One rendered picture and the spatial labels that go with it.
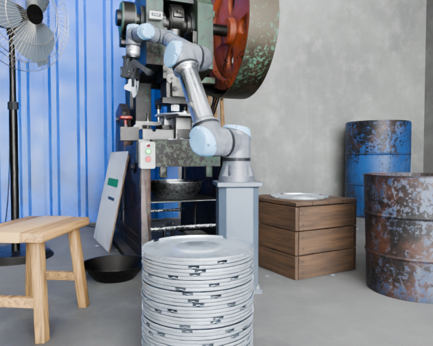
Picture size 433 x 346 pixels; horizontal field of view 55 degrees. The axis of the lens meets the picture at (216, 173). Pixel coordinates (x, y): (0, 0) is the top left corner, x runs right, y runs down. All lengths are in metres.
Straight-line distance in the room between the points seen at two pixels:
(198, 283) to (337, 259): 1.20
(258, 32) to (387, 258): 1.31
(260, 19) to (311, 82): 2.10
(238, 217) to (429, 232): 0.71
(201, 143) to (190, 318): 0.77
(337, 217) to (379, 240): 0.31
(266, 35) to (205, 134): 0.95
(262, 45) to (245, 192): 0.98
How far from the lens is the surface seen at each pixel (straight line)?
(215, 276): 0.99
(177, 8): 2.57
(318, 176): 4.38
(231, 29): 2.65
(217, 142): 1.60
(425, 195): 1.73
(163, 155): 2.23
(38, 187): 3.52
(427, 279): 1.80
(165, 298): 1.02
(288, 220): 1.93
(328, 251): 2.06
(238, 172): 1.68
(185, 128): 2.33
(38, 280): 1.39
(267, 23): 2.38
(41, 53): 2.59
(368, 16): 4.98
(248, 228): 1.69
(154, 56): 2.39
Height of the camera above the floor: 0.55
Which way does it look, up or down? 2 degrees down
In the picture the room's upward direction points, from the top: straight up
